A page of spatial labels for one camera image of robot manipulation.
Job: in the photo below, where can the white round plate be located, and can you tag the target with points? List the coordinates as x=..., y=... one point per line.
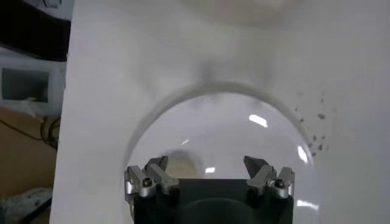
x=228, y=137

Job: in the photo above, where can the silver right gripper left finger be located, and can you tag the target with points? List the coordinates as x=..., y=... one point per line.
x=143, y=182

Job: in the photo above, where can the white steamed baozi bun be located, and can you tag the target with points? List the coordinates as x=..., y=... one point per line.
x=182, y=167

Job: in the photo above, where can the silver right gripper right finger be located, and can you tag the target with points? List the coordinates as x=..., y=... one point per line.
x=263, y=178

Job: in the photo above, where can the dark crumb speckles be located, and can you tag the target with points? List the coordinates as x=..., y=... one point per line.
x=320, y=116

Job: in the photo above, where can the white box housing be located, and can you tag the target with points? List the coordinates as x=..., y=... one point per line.
x=27, y=85

